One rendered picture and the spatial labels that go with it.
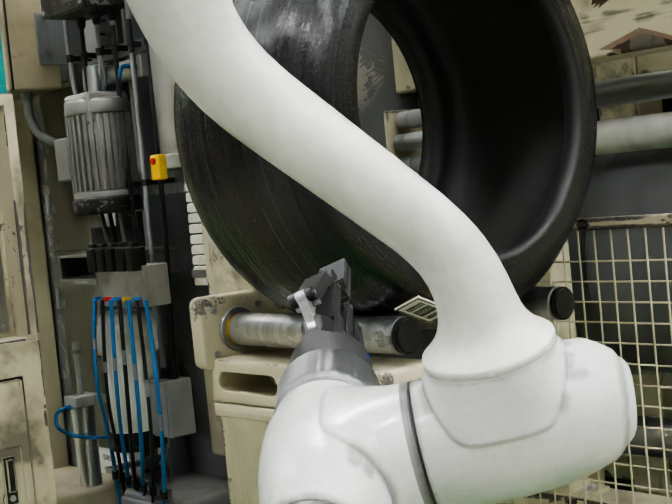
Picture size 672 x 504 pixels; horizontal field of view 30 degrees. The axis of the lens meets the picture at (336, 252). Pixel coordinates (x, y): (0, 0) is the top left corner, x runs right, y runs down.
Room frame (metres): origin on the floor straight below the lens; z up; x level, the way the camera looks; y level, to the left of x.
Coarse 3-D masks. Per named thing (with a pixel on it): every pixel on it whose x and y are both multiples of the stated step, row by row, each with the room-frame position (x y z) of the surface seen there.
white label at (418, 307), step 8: (408, 304) 1.47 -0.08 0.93; (416, 304) 1.47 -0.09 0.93; (424, 304) 1.47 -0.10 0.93; (432, 304) 1.47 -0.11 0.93; (408, 312) 1.49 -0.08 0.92; (416, 312) 1.49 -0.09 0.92; (424, 312) 1.49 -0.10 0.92; (432, 312) 1.49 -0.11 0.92; (424, 320) 1.51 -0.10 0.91; (432, 320) 1.51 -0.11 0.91
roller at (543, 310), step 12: (540, 288) 1.65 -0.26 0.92; (552, 288) 1.63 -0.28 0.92; (564, 288) 1.64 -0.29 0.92; (528, 300) 1.65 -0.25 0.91; (540, 300) 1.63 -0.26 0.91; (552, 300) 1.62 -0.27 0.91; (564, 300) 1.63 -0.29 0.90; (540, 312) 1.64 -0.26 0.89; (552, 312) 1.62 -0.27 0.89; (564, 312) 1.63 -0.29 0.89
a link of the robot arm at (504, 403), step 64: (128, 0) 0.87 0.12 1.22; (192, 0) 0.85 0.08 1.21; (192, 64) 0.86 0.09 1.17; (256, 64) 0.87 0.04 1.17; (256, 128) 0.87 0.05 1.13; (320, 128) 0.88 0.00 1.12; (320, 192) 0.89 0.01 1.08; (384, 192) 0.88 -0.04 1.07; (448, 256) 0.89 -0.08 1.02; (448, 320) 0.91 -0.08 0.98; (512, 320) 0.90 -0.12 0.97; (448, 384) 0.90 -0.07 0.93; (512, 384) 0.89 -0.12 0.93; (576, 384) 0.90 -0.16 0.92; (448, 448) 0.90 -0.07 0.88; (512, 448) 0.90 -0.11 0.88; (576, 448) 0.89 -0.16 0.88
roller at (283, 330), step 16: (240, 320) 1.68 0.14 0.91; (256, 320) 1.65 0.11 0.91; (272, 320) 1.63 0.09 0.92; (288, 320) 1.60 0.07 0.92; (368, 320) 1.49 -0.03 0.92; (384, 320) 1.47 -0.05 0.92; (400, 320) 1.45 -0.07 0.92; (416, 320) 1.46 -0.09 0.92; (240, 336) 1.68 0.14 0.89; (256, 336) 1.65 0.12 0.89; (272, 336) 1.62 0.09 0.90; (288, 336) 1.59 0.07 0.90; (368, 336) 1.47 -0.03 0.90; (384, 336) 1.45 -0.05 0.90; (400, 336) 1.44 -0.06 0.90; (416, 336) 1.46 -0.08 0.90; (368, 352) 1.50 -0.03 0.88; (384, 352) 1.47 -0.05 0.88; (400, 352) 1.45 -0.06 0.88
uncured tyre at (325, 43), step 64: (256, 0) 1.45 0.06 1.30; (320, 0) 1.41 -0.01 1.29; (384, 0) 1.82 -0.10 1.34; (448, 0) 1.84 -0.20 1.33; (512, 0) 1.76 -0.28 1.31; (320, 64) 1.39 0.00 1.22; (448, 64) 1.88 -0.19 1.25; (512, 64) 1.82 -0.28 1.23; (576, 64) 1.66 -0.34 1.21; (192, 128) 1.51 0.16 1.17; (448, 128) 1.88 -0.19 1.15; (512, 128) 1.84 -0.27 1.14; (576, 128) 1.66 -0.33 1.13; (192, 192) 1.55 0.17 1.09; (256, 192) 1.45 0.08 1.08; (448, 192) 1.87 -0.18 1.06; (512, 192) 1.81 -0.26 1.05; (576, 192) 1.65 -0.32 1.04; (256, 256) 1.52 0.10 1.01; (320, 256) 1.44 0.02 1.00; (384, 256) 1.43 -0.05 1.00; (512, 256) 1.56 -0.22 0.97
